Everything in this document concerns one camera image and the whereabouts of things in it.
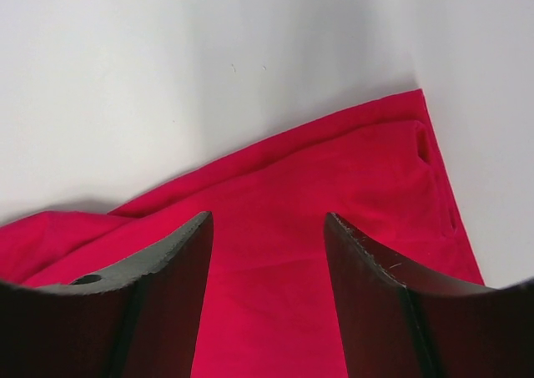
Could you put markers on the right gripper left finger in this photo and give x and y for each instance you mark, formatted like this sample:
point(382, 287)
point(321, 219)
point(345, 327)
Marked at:
point(138, 317)

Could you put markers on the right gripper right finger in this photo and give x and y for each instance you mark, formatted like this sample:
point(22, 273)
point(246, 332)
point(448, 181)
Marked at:
point(398, 318)

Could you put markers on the red t shirt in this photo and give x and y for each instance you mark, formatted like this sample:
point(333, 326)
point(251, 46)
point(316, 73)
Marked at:
point(269, 309)

